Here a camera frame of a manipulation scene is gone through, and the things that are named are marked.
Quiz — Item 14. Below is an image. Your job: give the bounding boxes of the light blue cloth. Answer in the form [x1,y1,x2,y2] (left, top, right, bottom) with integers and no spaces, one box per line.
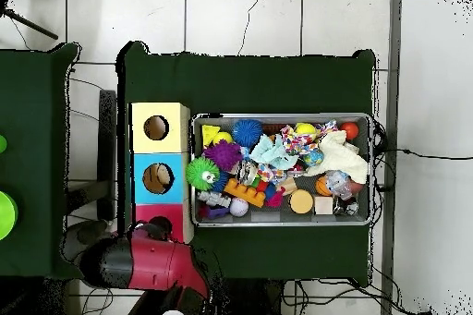
[249,133,299,170]

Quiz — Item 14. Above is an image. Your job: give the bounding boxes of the green spiky ball with eyes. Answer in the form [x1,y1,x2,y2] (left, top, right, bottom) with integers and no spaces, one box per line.
[185,156,221,191]

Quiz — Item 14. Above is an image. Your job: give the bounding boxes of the black cable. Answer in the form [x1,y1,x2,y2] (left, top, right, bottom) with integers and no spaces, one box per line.
[380,147,473,162]

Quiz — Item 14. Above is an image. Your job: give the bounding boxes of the dark green side tablecloth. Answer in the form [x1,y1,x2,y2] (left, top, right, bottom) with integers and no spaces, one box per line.
[0,42,87,280]

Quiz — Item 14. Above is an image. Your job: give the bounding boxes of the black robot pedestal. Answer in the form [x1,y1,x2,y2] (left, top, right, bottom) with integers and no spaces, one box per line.
[206,278,287,315]

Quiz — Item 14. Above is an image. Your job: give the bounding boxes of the colourful patterned cloth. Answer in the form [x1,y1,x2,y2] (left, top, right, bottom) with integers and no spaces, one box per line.
[279,119,339,156]

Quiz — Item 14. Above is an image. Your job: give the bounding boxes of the black tripod leg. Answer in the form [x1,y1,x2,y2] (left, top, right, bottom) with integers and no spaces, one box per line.
[0,4,59,41]

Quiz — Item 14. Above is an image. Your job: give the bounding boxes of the crushed silver drink can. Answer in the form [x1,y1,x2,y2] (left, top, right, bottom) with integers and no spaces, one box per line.
[236,159,260,185]

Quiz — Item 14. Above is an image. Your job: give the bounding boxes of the wooden box with three holes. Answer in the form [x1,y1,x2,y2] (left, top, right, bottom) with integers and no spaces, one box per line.
[127,102,195,246]

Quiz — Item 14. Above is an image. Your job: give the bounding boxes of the yellow ball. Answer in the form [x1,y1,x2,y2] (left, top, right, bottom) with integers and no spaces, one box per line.
[294,121,318,139]

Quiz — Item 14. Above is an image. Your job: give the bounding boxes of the lime green bowl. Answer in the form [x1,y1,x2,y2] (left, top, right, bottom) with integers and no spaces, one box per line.
[0,190,18,241]

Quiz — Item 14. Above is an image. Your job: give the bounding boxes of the cream white cloth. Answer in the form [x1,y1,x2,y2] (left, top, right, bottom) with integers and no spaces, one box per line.
[304,129,370,185]

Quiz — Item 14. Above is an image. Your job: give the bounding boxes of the purple spiky toy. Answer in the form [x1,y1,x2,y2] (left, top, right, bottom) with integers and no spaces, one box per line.
[202,139,244,173]

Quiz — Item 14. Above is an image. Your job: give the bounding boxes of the blue spiky ball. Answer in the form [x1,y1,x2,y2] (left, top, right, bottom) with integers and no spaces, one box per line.
[231,119,264,149]
[211,171,229,194]

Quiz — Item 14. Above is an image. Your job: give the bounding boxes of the shallow clear mesh bin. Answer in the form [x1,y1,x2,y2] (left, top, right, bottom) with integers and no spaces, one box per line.
[190,112,373,228]

